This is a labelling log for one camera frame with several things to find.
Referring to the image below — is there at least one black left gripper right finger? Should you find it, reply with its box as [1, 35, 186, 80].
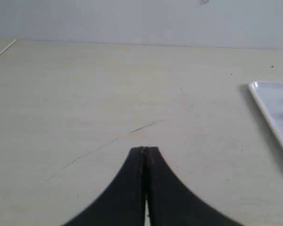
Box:
[145, 147, 240, 226]

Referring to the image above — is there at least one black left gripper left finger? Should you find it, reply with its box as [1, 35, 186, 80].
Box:
[65, 147, 145, 226]

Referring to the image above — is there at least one white rectangular plastic tray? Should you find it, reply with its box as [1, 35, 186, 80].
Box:
[249, 81, 283, 149]

